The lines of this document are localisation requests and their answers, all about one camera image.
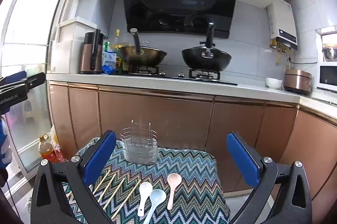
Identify white storage container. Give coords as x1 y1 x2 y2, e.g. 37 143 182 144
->
50 17 88 74

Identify copper rice cooker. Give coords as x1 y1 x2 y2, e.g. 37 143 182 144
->
284 68 312 95

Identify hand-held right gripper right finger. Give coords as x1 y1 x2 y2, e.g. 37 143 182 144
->
226 131 314 224

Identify light blue ceramic spoon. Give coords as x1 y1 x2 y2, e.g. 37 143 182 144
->
142 189 166 224

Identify copper base cabinets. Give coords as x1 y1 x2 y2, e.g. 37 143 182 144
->
48 80 337 215

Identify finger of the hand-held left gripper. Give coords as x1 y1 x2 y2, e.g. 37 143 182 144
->
0 72 47 94
0 70 27 86

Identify brass wok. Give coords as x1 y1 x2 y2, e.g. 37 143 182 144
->
119 28 168 67

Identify black wok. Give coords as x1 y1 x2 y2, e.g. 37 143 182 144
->
181 23 232 73

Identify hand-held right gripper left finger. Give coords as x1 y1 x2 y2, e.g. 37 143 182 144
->
30 130 117 224

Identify white ceramic spoon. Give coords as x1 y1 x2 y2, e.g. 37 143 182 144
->
137 182 153 217

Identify white water heater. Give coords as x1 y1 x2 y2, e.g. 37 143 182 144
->
267 0 298 50

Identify metal bowl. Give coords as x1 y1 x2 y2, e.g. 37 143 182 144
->
321 44 337 62

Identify black gas stove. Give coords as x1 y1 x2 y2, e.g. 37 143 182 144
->
128 65 238 87

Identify yellow cap bottle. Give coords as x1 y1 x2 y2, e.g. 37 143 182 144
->
114 29 122 54

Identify dark yellow label bottle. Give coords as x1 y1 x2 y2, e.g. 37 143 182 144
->
116 42 130 74

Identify black power cable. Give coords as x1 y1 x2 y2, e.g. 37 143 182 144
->
288 55 318 70

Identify brass pipe valves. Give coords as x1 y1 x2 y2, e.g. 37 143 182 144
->
269 39 292 67

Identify black range hood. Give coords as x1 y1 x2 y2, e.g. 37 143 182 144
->
121 0 240 40

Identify white bowl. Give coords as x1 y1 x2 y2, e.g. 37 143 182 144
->
266 77 283 89

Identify blue white salt bag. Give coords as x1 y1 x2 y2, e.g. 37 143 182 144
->
101 52 118 75

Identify glass sliding door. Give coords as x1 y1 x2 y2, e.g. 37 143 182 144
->
0 0 80 180

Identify pink ceramic spoon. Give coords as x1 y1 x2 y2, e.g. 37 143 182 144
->
166 173 182 210

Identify red printed plastic bag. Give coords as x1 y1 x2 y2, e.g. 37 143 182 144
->
50 125 68 163

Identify cooking oil bottle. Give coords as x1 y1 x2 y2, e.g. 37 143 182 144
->
39 134 57 164

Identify white microwave oven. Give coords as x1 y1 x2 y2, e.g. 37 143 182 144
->
316 61 337 93

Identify zigzag patterned cloth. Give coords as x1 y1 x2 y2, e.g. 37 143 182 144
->
63 137 231 224

